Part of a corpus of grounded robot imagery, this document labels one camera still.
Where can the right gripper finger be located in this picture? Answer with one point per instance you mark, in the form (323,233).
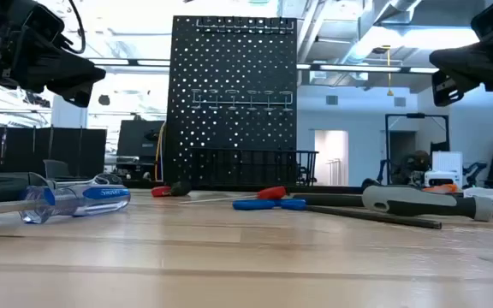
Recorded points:
(465,60)

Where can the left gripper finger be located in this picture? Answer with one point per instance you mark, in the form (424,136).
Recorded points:
(79,72)

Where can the silver ratchet wrench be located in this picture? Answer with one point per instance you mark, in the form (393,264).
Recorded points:
(108,179)

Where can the clear blue Husky screwdriver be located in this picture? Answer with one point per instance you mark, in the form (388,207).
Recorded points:
(105,193)

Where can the black metal peg board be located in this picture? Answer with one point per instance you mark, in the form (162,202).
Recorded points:
(229,64)

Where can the long ceiling light strip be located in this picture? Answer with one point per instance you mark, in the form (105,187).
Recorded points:
(109,62)
(358,68)

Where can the black round hanging fixture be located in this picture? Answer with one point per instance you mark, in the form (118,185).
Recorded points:
(104,99)

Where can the grey chair back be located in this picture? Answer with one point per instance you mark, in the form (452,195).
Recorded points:
(56,169)

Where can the white perforated metal panel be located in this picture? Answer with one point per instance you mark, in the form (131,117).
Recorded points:
(447,161)

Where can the person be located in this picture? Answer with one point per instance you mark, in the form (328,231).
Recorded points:
(417,164)

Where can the white box device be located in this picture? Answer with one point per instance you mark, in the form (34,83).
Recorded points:
(441,177)

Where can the black wheeled machine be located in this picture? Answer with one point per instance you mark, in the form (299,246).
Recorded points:
(385,173)

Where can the black rack frame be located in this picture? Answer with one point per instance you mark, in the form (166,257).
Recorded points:
(415,115)

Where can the grey wall vent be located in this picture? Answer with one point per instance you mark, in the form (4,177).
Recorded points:
(332,100)
(399,101)

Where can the black partition wall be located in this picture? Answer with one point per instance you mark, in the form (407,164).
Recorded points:
(15,149)

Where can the silver slotted tool rail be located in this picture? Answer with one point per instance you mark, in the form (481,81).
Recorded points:
(229,30)

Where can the black metal table frame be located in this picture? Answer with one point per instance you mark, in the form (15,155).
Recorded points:
(340,188)

